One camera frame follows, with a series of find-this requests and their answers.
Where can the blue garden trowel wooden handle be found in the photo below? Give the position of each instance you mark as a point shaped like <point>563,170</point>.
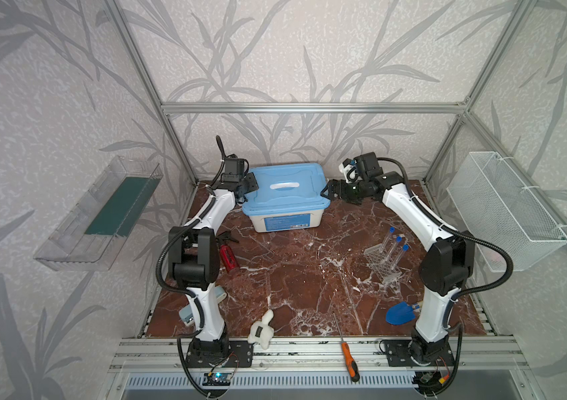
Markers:
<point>402,313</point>

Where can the light blue stapler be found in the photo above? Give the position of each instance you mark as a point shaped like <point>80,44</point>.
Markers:
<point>186,313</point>

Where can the white plastic storage bin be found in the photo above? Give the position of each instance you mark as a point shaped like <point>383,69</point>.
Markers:
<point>277,222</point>

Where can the blue plastic bin lid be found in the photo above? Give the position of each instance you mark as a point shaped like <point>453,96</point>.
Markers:
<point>290,188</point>

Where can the clear acrylic test tube rack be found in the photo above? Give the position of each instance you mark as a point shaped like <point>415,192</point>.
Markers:
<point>381,266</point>

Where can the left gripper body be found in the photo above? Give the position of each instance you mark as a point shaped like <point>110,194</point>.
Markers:
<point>249,182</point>

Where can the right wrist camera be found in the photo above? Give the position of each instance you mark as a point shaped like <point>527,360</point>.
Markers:
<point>349,170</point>

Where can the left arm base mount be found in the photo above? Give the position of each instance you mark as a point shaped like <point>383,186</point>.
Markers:
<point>222,353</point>

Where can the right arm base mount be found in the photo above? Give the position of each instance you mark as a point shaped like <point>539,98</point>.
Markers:
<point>414,352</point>

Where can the white wire mesh basket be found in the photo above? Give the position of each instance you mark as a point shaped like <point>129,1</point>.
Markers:
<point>497,206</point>

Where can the left circuit board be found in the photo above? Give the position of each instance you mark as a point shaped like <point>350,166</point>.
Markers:
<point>217,379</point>

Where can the orange handled screwdriver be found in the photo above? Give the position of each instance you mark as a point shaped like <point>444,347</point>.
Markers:
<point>350,362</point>

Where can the pink object in basket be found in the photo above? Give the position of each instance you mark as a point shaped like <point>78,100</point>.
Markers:
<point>492,257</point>

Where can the clear wall shelf green mat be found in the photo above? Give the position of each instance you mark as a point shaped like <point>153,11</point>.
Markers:
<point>92,235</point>

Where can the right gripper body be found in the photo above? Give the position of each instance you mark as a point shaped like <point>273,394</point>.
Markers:
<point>345,189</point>

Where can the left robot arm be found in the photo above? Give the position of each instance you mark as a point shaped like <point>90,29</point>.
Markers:
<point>190,262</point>

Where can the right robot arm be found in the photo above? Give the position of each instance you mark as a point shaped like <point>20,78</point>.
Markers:
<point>448,263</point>

